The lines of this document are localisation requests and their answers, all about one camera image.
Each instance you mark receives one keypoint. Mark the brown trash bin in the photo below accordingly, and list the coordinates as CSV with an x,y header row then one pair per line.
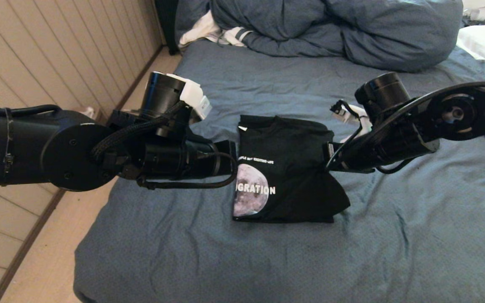
x,y
97,114

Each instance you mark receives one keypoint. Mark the black bedside furniture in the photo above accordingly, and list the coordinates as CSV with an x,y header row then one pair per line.
x,y
166,25

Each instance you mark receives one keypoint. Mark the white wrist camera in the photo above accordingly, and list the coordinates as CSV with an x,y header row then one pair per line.
x,y
366,124
203,108

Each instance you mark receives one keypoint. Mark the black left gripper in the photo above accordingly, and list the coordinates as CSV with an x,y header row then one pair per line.
x,y
225,160

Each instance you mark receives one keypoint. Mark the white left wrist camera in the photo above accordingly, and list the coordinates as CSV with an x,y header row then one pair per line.
x,y
203,108

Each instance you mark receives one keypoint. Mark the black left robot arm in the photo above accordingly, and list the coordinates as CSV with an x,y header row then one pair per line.
x,y
23,147

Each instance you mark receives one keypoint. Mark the white striped garment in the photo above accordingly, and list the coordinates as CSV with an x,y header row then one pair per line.
x,y
200,31

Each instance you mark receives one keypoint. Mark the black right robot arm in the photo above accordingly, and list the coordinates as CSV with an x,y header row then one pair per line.
x,y
457,113

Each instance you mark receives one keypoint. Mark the blue bunched duvet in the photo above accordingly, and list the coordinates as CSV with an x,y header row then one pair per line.
x,y
352,29

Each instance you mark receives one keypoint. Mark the blue bed sheet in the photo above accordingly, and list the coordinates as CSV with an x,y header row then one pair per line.
x,y
225,261

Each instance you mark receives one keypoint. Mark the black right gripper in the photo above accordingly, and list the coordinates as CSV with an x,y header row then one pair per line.
x,y
341,158

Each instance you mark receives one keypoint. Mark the white left wrist joint cover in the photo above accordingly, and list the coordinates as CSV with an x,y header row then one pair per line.
x,y
187,90

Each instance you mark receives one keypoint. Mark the black printed T-shirt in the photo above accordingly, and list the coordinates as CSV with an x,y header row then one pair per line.
x,y
293,185

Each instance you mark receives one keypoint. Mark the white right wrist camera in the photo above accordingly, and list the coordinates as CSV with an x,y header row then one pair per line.
x,y
366,124

